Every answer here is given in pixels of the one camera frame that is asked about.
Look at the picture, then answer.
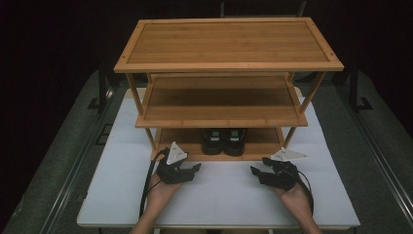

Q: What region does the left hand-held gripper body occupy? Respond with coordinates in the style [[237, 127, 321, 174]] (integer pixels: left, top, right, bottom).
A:
[[155, 140, 197, 185]]

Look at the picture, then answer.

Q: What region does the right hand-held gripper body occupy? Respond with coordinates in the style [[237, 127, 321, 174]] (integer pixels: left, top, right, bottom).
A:
[[258, 146, 309, 192]]

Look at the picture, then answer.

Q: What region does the black sneaker with green accents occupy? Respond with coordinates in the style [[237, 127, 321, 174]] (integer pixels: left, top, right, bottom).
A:
[[201, 128, 225, 156], [222, 128, 247, 157]]

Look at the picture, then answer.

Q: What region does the three-tier wooden shoe rack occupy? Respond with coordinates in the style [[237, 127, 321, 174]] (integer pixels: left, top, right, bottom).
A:
[[113, 17, 345, 163]]

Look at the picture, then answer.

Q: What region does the person's right hand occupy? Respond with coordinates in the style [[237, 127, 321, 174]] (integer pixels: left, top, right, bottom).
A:
[[270, 182, 313, 222]]

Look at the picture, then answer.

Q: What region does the person's left hand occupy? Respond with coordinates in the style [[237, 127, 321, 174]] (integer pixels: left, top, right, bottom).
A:
[[141, 173, 183, 218]]

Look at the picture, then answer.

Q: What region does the dark rectangular floor plate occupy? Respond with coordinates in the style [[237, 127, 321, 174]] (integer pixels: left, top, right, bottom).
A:
[[94, 123, 114, 146]]

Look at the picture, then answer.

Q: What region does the black metal stand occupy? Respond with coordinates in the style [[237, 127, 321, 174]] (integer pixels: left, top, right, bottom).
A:
[[87, 61, 114, 113], [348, 61, 374, 113]]

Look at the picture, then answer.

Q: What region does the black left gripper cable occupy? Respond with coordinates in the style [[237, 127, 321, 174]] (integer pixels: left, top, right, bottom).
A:
[[138, 147, 170, 219]]

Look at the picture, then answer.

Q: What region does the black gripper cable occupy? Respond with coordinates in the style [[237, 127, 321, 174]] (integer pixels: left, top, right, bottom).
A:
[[295, 169, 316, 216], [138, 147, 170, 219]]

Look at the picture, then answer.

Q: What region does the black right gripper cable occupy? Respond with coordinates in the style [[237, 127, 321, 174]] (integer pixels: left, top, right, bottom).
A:
[[295, 169, 316, 216]]

